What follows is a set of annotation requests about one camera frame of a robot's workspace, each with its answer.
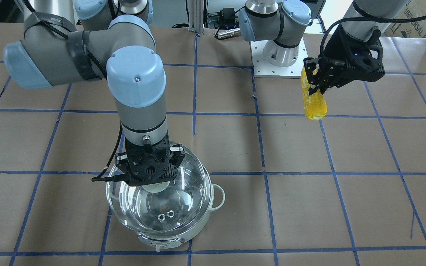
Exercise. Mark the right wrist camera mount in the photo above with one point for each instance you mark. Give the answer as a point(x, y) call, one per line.
point(151, 176)

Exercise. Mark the yellow corn cob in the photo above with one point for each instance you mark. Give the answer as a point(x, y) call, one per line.
point(314, 105)

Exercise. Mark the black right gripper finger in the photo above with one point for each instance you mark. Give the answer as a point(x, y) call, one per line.
point(122, 163)
point(177, 154)

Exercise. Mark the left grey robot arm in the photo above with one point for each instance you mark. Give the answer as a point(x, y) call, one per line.
point(285, 22)

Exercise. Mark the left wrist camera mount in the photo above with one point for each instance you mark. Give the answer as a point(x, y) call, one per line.
point(360, 60)

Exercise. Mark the black power adapter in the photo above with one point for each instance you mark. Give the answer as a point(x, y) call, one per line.
point(227, 15)

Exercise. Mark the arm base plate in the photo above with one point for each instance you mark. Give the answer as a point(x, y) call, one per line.
point(272, 61)

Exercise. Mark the pale green cooking pot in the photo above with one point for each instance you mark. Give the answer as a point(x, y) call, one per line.
point(164, 215)

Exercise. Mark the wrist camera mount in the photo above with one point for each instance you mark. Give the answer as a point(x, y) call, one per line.
point(360, 60)
point(151, 176)

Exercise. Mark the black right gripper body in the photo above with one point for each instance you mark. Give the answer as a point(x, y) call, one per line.
point(122, 159)

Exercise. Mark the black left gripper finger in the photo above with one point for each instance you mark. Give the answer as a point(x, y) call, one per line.
point(315, 83)

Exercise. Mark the silver cable connector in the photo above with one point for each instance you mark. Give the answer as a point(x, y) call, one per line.
point(230, 33)

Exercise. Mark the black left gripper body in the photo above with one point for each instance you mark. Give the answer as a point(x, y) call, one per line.
point(336, 48)

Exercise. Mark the glass pot lid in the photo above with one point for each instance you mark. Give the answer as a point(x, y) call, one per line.
point(190, 171)

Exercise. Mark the aluminium frame post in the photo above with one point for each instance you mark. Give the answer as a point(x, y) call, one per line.
point(196, 13)

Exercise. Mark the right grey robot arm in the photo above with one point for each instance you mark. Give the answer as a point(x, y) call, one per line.
point(116, 44)

